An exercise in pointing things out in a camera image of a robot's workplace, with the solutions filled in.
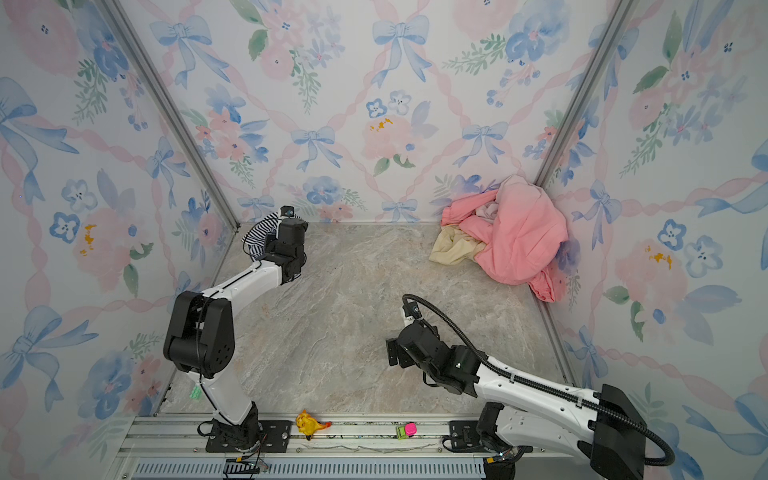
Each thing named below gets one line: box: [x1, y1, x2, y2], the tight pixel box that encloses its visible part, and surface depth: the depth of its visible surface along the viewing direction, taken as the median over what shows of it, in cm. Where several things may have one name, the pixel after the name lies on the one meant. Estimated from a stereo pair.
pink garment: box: [441, 176, 568, 303], surface depth 100 cm
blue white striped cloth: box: [241, 212, 282, 261], surface depth 92 cm
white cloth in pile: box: [475, 201, 499, 224], surface depth 114 cm
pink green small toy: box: [395, 422, 418, 440], surface depth 75 cm
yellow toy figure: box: [295, 409, 333, 441], surface depth 75 cm
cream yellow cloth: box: [429, 225, 486, 265], surface depth 109 cm
